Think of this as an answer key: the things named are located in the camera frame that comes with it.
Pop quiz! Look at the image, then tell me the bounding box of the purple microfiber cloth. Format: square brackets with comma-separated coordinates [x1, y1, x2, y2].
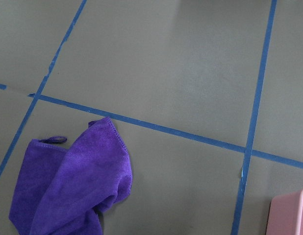
[9, 117, 132, 235]

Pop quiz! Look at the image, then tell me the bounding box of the pink plastic tray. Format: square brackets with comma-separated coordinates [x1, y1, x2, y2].
[266, 189, 303, 235]

